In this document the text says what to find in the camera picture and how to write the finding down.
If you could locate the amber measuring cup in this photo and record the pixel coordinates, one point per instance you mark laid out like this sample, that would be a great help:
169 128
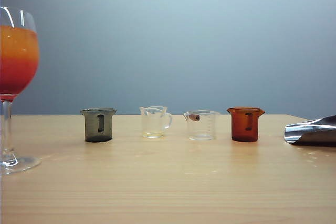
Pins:
239 127

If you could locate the clear graduated measuring cup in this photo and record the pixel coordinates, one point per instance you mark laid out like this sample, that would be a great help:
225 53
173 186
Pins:
204 127

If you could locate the smoky grey measuring cup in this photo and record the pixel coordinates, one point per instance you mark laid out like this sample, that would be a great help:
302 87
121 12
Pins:
92 129

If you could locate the shiny metal scoop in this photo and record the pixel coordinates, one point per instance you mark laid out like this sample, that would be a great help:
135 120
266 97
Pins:
315 132

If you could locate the stemmed wine glass with juice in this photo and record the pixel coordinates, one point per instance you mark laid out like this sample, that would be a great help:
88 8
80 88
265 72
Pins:
15 64

